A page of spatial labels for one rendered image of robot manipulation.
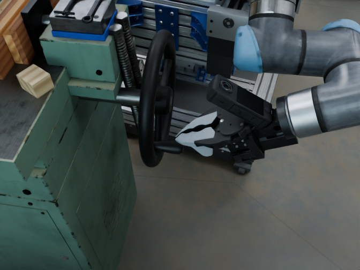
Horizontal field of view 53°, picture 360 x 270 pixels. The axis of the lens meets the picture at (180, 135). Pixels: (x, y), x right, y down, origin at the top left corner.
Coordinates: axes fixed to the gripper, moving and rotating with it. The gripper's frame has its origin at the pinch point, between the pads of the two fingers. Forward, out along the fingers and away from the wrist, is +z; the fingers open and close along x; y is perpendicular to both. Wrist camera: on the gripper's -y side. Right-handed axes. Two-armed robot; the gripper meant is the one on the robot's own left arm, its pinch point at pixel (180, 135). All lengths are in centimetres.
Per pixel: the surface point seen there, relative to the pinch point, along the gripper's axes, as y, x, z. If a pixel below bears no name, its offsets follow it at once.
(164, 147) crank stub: 1.1, -1.1, 3.8
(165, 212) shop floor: 67, 26, 50
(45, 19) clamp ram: -24.9, 14.6, 18.6
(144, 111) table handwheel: -8.2, -0.6, 2.4
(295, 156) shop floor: 95, 64, 3
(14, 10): -28.6, 17.1, 25.4
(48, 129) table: -13.5, -3.9, 19.5
